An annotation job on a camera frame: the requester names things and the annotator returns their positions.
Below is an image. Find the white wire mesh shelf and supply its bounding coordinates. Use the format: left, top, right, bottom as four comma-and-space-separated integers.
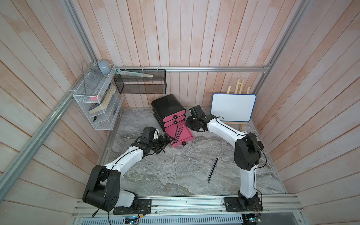
73, 63, 124, 131

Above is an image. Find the pink bottom drawer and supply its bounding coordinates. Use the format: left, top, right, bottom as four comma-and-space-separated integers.
165, 121, 194, 148

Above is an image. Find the black drawer cabinet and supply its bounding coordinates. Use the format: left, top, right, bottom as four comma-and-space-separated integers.
151, 94, 186, 131

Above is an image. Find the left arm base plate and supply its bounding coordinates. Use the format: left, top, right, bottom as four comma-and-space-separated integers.
113, 199, 152, 215

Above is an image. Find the grey computer mouse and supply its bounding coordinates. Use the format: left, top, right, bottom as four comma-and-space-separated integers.
97, 60, 111, 76

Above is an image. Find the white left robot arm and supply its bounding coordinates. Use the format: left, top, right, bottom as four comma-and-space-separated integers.
82, 127, 174, 214

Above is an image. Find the wooden easel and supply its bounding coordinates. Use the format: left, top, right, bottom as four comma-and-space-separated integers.
225, 79, 251, 131

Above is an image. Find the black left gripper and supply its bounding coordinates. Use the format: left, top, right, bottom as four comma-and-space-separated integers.
148, 133, 174, 154

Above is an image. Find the white board with blue frame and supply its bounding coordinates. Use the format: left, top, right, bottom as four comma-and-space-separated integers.
211, 93, 257, 122

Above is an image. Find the book on shelf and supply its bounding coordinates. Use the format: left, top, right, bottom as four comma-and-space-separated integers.
88, 83, 116, 114

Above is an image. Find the black wire mesh basket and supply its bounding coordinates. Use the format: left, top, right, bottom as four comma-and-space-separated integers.
113, 68, 167, 94

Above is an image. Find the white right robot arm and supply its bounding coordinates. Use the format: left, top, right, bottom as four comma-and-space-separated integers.
186, 105, 262, 199

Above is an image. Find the black pencil bundle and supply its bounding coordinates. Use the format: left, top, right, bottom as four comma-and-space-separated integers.
207, 156, 219, 183

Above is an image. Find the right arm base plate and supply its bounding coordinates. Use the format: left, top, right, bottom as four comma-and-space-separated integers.
223, 196, 263, 212

